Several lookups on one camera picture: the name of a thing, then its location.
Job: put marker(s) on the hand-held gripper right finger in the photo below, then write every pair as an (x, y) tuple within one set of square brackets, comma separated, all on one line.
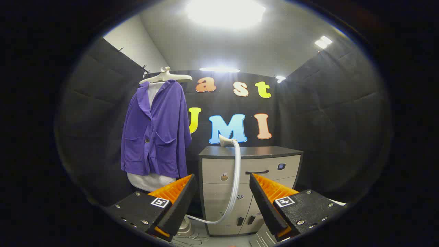
[(265, 209)]

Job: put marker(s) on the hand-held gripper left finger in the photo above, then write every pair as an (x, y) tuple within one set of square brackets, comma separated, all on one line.
[(178, 209)]

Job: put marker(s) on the white garment steamer head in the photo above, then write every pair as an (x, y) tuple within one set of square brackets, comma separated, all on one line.
[(224, 140)]

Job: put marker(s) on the garment steamer base unit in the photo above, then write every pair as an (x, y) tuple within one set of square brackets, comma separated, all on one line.
[(187, 228)]

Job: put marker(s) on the white clothes hanger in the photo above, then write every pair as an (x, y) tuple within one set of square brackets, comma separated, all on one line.
[(168, 77)]

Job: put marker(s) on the beige cabinet with dark top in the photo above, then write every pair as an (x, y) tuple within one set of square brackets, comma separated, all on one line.
[(219, 199)]

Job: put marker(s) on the small corner ceiling light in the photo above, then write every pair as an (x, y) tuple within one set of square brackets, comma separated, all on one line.
[(280, 78)]

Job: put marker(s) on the long ceiling light strip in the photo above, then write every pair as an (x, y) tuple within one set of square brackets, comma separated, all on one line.
[(219, 69)]

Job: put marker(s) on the small square ceiling light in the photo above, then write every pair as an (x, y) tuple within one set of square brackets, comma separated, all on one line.
[(323, 42)]

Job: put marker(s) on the large ceiling light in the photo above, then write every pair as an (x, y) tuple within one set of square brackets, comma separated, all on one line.
[(224, 12)]

